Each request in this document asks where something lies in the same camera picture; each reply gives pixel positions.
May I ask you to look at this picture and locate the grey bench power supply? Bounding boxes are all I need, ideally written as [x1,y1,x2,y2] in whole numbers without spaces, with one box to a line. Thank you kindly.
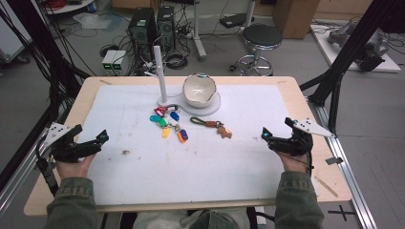
[101,50,118,76]
[112,50,128,76]

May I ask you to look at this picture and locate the coil of black cable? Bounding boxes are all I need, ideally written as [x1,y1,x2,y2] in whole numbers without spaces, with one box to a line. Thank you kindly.
[162,50,190,71]

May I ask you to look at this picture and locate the flat black box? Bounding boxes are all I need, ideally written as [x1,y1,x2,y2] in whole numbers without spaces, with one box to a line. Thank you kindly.
[219,12,256,30]

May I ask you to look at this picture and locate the green strap brown charm keychain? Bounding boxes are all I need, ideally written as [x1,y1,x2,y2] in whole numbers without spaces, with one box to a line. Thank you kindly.
[189,115,233,140]

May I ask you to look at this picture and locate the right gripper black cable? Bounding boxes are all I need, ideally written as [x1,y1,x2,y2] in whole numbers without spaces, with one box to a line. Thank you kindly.
[279,152,315,177]

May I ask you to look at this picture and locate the white platform board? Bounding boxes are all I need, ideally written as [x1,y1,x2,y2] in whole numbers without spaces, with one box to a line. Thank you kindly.
[309,23,402,74]

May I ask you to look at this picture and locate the black frame strut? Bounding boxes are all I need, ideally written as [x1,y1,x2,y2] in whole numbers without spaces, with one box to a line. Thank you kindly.
[0,0,92,192]
[299,0,405,135]

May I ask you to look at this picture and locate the key ring with colourful tags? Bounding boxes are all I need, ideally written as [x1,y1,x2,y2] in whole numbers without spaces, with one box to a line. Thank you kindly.
[149,104,189,144]

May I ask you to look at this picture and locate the aluminium frame rail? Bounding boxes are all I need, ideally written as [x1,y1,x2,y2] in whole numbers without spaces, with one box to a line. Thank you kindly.
[0,104,80,220]
[306,94,379,229]

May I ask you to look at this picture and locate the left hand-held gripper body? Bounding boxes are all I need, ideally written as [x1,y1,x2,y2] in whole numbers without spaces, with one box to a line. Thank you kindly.
[43,122,103,164]

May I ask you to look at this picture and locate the large black computer tower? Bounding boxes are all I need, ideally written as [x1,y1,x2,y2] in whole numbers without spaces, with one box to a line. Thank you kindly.
[128,7,158,62]

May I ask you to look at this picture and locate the black round stool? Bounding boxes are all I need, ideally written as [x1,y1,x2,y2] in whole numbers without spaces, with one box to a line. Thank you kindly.
[229,24,284,77]

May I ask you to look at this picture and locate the small black computer tower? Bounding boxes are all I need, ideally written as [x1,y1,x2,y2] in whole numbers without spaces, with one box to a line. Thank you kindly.
[156,5,177,52]

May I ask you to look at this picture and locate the white desk leg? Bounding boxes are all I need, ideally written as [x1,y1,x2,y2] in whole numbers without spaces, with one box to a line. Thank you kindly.
[190,0,208,62]
[244,0,257,29]

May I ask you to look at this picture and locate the thin wooden stick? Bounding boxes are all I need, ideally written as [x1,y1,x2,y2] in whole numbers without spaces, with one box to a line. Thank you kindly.
[313,176,339,198]

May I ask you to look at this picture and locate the white key stand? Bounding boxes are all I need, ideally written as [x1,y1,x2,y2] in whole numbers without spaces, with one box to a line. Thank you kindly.
[143,45,222,116]

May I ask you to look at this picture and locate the person's left hand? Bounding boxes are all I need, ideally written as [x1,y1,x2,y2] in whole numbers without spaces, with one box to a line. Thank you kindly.
[56,154,96,180]

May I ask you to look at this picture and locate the round white table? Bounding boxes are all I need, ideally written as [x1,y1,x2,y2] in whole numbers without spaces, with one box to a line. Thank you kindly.
[40,0,96,15]

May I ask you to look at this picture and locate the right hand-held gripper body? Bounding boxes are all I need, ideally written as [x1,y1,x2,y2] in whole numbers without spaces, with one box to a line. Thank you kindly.
[268,117,336,156]

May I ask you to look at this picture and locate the wooden cabinet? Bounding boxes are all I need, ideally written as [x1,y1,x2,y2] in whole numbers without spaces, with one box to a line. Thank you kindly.
[272,0,322,40]

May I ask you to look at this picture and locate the clear plastic bag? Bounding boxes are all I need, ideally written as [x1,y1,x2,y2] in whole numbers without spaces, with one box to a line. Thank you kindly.
[73,11,112,31]

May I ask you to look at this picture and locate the person's right hand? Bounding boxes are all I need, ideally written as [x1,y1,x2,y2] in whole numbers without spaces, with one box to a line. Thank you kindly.
[276,151,309,175]

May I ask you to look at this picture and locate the grey tape piece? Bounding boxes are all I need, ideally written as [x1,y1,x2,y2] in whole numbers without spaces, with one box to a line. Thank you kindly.
[325,156,345,166]

